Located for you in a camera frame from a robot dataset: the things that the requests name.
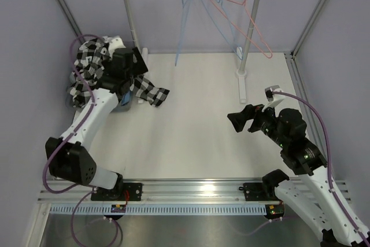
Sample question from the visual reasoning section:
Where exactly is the slotted cable duct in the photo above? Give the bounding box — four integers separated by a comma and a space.
49, 204, 267, 216

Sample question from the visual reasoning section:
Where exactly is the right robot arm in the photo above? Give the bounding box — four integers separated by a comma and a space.
227, 105, 369, 246

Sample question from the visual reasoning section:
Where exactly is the light blue shirt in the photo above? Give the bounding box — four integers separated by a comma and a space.
121, 91, 131, 106

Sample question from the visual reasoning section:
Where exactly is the aluminium mounting rail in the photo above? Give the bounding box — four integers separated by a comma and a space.
37, 178, 347, 204

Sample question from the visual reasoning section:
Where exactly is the clear grey plastic bin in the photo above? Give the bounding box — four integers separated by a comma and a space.
65, 41, 140, 113

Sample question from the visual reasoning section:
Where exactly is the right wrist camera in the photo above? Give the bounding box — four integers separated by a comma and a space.
262, 85, 285, 112

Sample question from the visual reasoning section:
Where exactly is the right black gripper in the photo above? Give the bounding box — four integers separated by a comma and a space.
227, 99, 288, 148

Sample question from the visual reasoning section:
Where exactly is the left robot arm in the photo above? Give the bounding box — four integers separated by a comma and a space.
43, 47, 148, 201

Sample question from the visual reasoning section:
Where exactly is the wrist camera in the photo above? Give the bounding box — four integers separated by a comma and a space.
262, 85, 285, 112
105, 36, 126, 58

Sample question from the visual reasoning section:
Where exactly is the black white checkered shirt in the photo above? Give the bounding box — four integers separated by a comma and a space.
68, 36, 170, 109

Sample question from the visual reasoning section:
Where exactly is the pink wire hanger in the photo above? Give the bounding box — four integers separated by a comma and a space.
226, 0, 273, 59

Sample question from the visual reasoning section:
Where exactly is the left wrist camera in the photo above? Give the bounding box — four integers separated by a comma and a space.
105, 36, 126, 58

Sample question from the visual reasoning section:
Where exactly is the blue hanger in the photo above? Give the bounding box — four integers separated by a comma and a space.
200, 0, 242, 60
175, 0, 191, 66

